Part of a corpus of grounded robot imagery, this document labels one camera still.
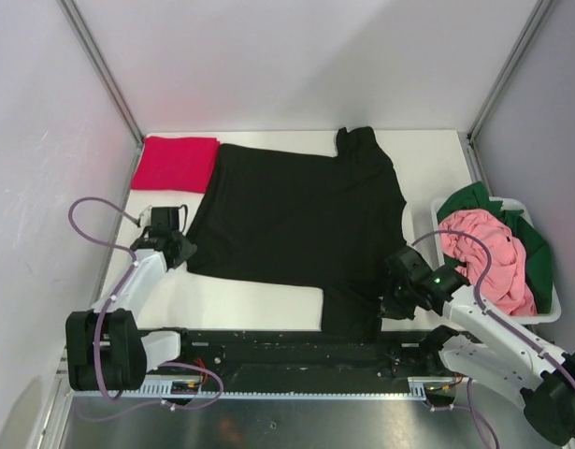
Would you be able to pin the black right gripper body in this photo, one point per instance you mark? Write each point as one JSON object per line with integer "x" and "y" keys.
{"x": 398, "y": 301}

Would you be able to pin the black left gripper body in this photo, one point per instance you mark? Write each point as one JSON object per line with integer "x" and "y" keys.
{"x": 185, "y": 249}

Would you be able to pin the black t shirt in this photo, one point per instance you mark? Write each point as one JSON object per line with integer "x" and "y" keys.
{"x": 305, "y": 220}

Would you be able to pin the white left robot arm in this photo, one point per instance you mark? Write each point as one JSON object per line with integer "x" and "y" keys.
{"x": 105, "y": 349}

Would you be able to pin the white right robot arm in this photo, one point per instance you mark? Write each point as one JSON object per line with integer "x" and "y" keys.
{"x": 487, "y": 345}

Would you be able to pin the folded magenta t shirt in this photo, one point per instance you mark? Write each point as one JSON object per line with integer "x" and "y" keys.
{"x": 176, "y": 164}

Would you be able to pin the pink t shirt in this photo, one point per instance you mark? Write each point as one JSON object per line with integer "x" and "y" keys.
{"x": 468, "y": 238}

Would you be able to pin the green t shirt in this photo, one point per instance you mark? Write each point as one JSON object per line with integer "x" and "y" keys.
{"x": 530, "y": 238}

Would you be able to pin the white plastic laundry bin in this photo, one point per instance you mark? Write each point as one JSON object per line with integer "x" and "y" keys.
{"x": 502, "y": 280}

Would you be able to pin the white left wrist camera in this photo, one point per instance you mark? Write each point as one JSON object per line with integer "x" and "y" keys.
{"x": 144, "y": 218}

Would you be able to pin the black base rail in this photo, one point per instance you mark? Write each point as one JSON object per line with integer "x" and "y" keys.
{"x": 311, "y": 361}

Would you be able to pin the grey slotted cable duct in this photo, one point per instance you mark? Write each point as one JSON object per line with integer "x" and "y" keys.
{"x": 413, "y": 388}

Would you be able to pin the right aluminium frame post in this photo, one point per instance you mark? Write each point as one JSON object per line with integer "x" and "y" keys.
{"x": 528, "y": 35}

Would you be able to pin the aluminium frame post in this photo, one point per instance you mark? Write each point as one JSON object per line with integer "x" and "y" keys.
{"x": 528, "y": 35}
{"x": 84, "y": 36}

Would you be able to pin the left aluminium frame post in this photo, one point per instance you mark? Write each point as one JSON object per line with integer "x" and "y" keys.
{"x": 84, "y": 36}

